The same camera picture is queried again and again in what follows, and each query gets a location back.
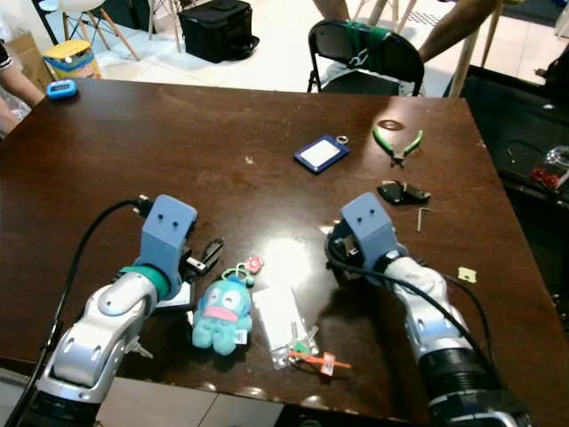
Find yellow and blue box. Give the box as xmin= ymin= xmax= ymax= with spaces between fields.
xmin=41 ymin=38 xmax=102 ymax=80

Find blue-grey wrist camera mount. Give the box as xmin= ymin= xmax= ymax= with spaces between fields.
xmin=339 ymin=191 xmax=402 ymax=270
xmin=140 ymin=194 xmax=199 ymax=287

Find clear plastic bag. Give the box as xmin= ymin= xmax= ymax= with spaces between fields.
xmin=252 ymin=284 xmax=322 ymax=371

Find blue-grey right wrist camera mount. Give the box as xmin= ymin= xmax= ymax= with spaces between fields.
xmin=339 ymin=191 xmax=402 ymax=270

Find person in black shorts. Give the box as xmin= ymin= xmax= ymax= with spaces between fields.
xmin=0 ymin=43 xmax=46 ymax=136

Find teal plush fish keychain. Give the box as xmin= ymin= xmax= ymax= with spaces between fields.
xmin=190 ymin=254 xmax=264 ymax=358

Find keys with orange tag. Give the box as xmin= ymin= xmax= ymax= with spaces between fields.
xmin=286 ymin=326 xmax=353 ymax=377

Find black key fob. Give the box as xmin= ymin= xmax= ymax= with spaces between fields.
xmin=377 ymin=180 xmax=433 ymax=206

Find black folding chair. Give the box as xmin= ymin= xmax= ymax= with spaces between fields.
xmin=306 ymin=19 xmax=427 ymax=97

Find light wooden leg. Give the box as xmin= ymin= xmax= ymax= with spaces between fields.
xmin=447 ymin=16 xmax=496 ymax=99

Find black side table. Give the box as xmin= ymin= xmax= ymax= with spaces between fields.
xmin=461 ymin=43 xmax=569 ymax=332

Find brown cardboard box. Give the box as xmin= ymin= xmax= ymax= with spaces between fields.
xmin=4 ymin=34 xmax=55 ymax=91

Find seated person with bare legs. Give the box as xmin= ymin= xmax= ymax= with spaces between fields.
xmin=313 ymin=0 xmax=501 ymax=64

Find small red parts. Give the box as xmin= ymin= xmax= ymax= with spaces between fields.
xmin=528 ymin=164 xmax=563 ymax=190

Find white chair with wooden legs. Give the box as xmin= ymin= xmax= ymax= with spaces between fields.
xmin=43 ymin=0 xmax=142 ymax=62

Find green-handled pliers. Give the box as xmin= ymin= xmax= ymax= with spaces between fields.
xmin=373 ymin=126 xmax=425 ymax=168

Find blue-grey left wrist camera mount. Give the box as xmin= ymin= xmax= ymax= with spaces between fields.
xmin=140 ymin=194 xmax=199 ymax=287

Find blue card holder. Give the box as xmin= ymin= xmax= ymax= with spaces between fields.
xmin=293 ymin=134 xmax=352 ymax=175

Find small blue timer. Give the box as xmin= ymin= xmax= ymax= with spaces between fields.
xmin=45 ymin=78 xmax=79 ymax=101

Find black bag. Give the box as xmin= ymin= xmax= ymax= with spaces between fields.
xmin=177 ymin=0 xmax=261 ymax=64

